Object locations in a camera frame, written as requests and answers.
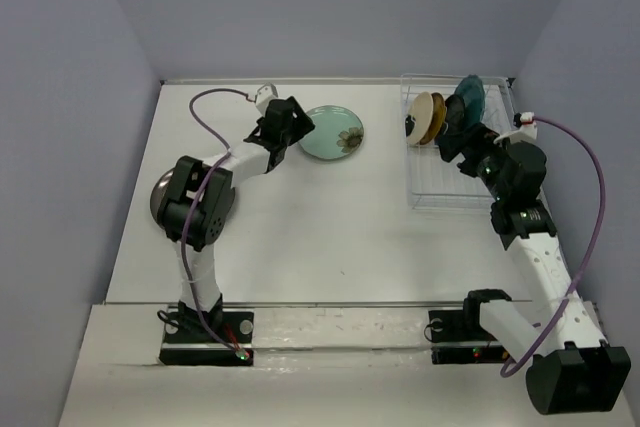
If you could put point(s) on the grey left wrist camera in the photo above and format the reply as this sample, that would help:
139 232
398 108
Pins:
263 96

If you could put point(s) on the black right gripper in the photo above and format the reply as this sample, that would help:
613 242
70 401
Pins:
469 143

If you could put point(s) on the black round plate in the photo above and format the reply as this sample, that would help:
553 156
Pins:
454 121

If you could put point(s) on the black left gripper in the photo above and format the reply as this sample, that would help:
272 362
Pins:
301 125

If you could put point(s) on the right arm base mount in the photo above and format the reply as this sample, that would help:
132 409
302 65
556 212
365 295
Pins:
453 342

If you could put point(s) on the cream plate with black spot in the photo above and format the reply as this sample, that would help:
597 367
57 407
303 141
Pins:
419 118

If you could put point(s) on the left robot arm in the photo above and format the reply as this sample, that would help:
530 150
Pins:
200 194

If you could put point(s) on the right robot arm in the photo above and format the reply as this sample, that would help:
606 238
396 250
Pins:
569 365

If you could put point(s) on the grey brown rimmed plate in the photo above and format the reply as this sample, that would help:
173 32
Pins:
159 190

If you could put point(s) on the amber patterned plate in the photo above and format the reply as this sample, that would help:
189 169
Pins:
438 116

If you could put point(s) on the teal scalloped plate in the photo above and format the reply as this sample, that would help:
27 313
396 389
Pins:
471 91

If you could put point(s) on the clear wire dish rack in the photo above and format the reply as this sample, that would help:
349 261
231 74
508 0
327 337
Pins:
432 183

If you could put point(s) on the light green flower plate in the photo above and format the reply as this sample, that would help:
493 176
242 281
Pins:
338 133

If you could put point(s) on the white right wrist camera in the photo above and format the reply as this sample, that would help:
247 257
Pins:
526 130

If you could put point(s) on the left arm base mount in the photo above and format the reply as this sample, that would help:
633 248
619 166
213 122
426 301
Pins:
186 343

